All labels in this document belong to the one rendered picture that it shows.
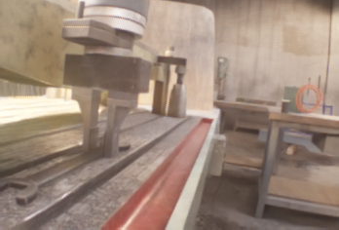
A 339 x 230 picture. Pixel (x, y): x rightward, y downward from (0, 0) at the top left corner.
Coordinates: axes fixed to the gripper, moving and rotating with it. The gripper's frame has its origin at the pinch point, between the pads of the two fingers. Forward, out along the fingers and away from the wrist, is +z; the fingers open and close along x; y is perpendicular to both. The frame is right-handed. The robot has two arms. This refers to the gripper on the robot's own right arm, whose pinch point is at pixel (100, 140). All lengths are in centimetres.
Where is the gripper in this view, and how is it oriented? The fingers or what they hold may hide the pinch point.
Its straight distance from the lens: 38.2
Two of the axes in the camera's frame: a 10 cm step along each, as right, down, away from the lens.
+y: 2.3, -0.4, 9.7
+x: -9.7, -1.2, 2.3
